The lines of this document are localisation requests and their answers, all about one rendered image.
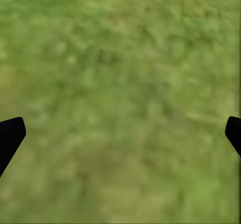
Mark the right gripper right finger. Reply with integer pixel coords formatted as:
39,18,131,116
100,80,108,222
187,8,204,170
225,116,241,157

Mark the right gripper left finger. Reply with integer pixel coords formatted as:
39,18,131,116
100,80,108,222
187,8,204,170
0,117,26,176

